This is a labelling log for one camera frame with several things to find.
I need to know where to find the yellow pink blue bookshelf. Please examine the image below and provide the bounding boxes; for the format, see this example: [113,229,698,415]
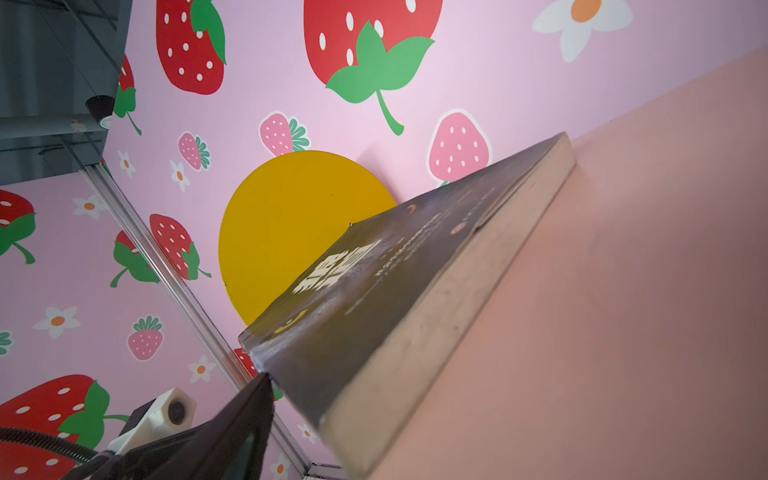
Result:
[217,44,768,480]

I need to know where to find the black book white chinese title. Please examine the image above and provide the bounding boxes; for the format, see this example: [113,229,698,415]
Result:
[239,133,576,479]

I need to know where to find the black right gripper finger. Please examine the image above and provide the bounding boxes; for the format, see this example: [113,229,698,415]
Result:
[65,373,274,479]

